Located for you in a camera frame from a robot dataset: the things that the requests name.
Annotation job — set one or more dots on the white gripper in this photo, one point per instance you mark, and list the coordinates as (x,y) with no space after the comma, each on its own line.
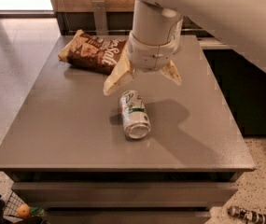
(151,55)

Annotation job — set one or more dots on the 7up soda can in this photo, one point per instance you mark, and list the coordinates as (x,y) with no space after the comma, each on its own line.
(136,124)

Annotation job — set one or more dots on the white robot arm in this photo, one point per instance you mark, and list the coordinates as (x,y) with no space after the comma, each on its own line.
(241,24)

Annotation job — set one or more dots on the clear plastic water bottle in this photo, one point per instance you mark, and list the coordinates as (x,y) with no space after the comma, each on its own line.
(177,34)

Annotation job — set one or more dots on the brown chip bag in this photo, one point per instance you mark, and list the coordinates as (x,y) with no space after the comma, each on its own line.
(93,52)

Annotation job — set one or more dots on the grey counter ledge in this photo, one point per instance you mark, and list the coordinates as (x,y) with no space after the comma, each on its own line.
(212,43)

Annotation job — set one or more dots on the grey table with drawers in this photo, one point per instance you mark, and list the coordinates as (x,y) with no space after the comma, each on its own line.
(66,150)

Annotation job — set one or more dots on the black white striped object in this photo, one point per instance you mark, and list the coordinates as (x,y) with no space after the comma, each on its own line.
(247,215)

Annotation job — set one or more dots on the orange fruit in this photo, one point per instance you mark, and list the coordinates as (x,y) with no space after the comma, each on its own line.
(24,211)

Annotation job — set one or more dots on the left metal bracket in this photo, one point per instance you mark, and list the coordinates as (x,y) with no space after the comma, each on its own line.
(99,14)

